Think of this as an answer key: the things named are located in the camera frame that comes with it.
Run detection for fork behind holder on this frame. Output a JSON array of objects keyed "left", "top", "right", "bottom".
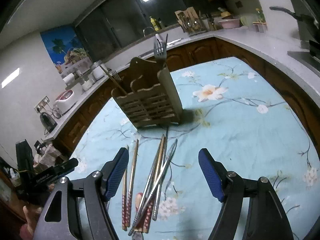
[{"left": 111, "top": 70, "right": 123, "bottom": 85}]

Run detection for wall power outlet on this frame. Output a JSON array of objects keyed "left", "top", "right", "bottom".
[{"left": 34, "top": 96, "right": 50, "bottom": 113}]

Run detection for black frying pan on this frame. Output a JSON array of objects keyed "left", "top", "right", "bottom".
[{"left": 269, "top": 6, "right": 319, "bottom": 43}]

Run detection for pink basin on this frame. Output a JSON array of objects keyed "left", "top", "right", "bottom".
[{"left": 219, "top": 18, "right": 241, "bottom": 29}]

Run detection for floral blue tablecloth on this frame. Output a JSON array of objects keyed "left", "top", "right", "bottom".
[{"left": 69, "top": 57, "right": 319, "bottom": 239}]

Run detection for tropical fruit poster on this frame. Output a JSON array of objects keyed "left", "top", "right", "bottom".
[{"left": 40, "top": 25, "right": 92, "bottom": 78}]

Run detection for knife block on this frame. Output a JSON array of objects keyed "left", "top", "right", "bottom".
[{"left": 206, "top": 14, "right": 217, "bottom": 31}]

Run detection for steel fork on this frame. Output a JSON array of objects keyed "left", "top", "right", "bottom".
[{"left": 153, "top": 36, "right": 168, "bottom": 66}]

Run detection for black steel electric kettle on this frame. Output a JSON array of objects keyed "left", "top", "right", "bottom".
[{"left": 40, "top": 112, "right": 57, "bottom": 133}]

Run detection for spice jars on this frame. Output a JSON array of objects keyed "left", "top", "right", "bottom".
[{"left": 253, "top": 8, "right": 267, "bottom": 33}]

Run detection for dark kitchen window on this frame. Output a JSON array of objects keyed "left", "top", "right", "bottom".
[{"left": 73, "top": 0, "right": 226, "bottom": 62}]

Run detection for steel chopstick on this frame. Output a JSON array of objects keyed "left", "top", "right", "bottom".
[{"left": 128, "top": 139, "right": 178, "bottom": 236}]

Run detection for small white jar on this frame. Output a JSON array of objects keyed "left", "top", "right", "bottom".
[{"left": 81, "top": 79, "right": 94, "bottom": 91}]

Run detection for countertop utensil rack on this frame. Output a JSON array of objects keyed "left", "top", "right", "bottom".
[{"left": 175, "top": 7, "right": 207, "bottom": 36}]

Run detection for white red rice cooker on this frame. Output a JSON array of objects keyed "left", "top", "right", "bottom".
[{"left": 54, "top": 89, "right": 77, "bottom": 115}]

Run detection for kitchen faucet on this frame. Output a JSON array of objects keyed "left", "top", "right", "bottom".
[{"left": 143, "top": 27, "right": 164, "bottom": 42}]

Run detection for yellow detergent bottle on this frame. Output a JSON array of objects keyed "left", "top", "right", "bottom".
[{"left": 149, "top": 16, "right": 161, "bottom": 31}]

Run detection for paper towel roll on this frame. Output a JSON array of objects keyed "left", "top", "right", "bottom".
[{"left": 63, "top": 73, "right": 75, "bottom": 86}]

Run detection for steel sink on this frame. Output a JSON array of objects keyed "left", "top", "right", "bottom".
[{"left": 138, "top": 38, "right": 183, "bottom": 58}]

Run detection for person's left hand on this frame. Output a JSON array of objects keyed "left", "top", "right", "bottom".
[{"left": 23, "top": 204, "right": 43, "bottom": 237}]

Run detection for wooden utensil holder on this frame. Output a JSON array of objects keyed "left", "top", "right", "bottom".
[{"left": 111, "top": 57, "right": 183, "bottom": 128}]

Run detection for white pot with lid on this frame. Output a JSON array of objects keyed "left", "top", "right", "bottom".
[{"left": 90, "top": 60, "right": 105, "bottom": 80}]

